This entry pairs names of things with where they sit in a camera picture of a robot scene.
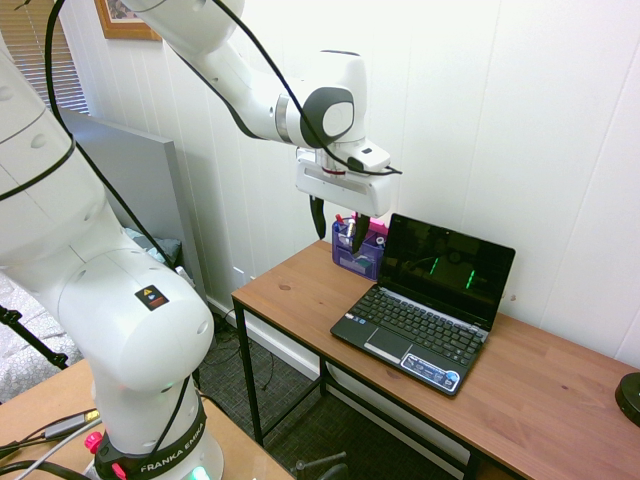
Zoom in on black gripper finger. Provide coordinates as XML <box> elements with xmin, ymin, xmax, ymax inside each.
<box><xmin>309</xmin><ymin>195</ymin><xmax>327</xmax><ymax>241</ymax></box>
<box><xmin>350</xmin><ymin>211</ymin><xmax>373</xmax><ymax>258</ymax></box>

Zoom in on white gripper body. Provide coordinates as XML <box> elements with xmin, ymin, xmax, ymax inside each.
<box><xmin>294</xmin><ymin>147</ymin><xmax>393</xmax><ymax>220</ymax></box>

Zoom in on black laptop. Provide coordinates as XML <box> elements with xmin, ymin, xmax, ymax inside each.
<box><xmin>329</xmin><ymin>212</ymin><xmax>517</xmax><ymax>398</ymax></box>

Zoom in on pink box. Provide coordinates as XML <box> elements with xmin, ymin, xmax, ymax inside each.
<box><xmin>354</xmin><ymin>211</ymin><xmax>390</xmax><ymax>247</ymax></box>

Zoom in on purple desk organizer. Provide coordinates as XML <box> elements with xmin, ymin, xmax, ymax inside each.
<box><xmin>331</xmin><ymin>219</ymin><xmax>385</xmax><ymax>281</ymax></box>

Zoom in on teal pillow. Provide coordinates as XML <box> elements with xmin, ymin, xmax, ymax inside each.
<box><xmin>121</xmin><ymin>226</ymin><xmax>183</xmax><ymax>269</ymax></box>

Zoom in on grey headboard panel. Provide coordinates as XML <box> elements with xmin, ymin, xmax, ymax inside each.
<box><xmin>58</xmin><ymin>106</ymin><xmax>209</xmax><ymax>302</ymax></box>

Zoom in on black round object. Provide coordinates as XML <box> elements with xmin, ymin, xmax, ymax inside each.
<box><xmin>614</xmin><ymin>371</ymin><xmax>640</xmax><ymax>429</ymax></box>

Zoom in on white patterned quilt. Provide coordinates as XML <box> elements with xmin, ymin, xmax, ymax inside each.
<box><xmin>0</xmin><ymin>271</ymin><xmax>85</xmax><ymax>404</ymax></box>

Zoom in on window blind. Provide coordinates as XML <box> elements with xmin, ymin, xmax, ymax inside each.
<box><xmin>0</xmin><ymin>0</ymin><xmax>91</xmax><ymax>117</ymax></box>

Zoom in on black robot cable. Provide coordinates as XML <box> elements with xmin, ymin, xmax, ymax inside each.
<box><xmin>0</xmin><ymin>0</ymin><xmax>404</xmax><ymax>466</ymax></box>

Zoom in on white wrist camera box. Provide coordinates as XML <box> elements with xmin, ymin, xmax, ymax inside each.
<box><xmin>344</xmin><ymin>141</ymin><xmax>392</xmax><ymax>174</ymax></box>

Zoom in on wooden desk black metal frame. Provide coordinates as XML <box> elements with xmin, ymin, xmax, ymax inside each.
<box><xmin>231</xmin><ymin>238</ymin><xmax>640</xmax><ymax>480</ymax></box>

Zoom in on black floor cables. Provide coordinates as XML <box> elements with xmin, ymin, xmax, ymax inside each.
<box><xmin>208</xmin><ymin>303</ymin><xmax>277</xmax><ymax>392</ymax></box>

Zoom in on wooden picture frame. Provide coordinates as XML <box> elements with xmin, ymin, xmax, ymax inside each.
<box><xmin>94</xmin><ymin>0</ymin><xmax>164</xmax><ymax>42</ymax></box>

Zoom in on grey cable adapter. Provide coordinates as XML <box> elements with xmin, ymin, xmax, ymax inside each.
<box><xmin>43</xmin><ymin>409</ymin><xmax>102</xmax><ymax>442</ymax></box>

